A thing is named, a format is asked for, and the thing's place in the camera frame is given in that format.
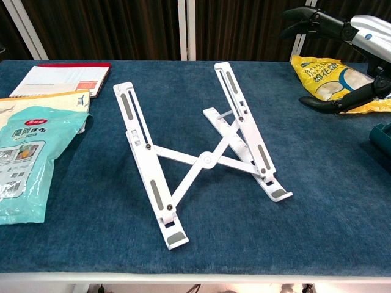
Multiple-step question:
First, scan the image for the cream paper package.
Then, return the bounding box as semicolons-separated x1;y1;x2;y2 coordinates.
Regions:
0;89;92;129

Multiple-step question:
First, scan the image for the dark teal box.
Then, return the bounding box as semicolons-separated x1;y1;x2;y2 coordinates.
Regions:
368;121;391;167

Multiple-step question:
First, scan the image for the white upright frame post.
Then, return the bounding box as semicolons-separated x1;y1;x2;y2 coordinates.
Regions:
178;0;197;61

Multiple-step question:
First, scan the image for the yellow snack bag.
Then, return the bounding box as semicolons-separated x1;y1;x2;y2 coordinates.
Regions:
290;54;391;114

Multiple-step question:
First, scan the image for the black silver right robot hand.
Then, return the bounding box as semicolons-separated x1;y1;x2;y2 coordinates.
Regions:
279;6;391;114

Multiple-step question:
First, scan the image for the red folder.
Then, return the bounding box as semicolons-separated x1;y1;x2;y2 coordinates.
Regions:
37;62;112;98

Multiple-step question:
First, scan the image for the teal cleaning cloth bag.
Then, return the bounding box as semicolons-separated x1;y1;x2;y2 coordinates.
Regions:
0;106;93;226

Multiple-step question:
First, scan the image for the white folding laptop stand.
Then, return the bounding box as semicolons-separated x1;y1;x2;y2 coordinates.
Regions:
112;62;294;251

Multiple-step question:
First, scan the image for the blue table cloth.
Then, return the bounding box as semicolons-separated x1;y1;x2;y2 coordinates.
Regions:
0;59;391;275

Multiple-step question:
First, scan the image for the dark brown curtain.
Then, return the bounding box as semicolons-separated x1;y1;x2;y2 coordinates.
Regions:
0;0;391;63

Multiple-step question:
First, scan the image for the white booklet with orange square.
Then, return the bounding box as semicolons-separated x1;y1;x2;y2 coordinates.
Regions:
9;65;110;98

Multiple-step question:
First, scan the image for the white slanted frame post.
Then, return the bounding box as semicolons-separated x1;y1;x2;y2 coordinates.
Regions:
289;0;318;63
2;0;49;61

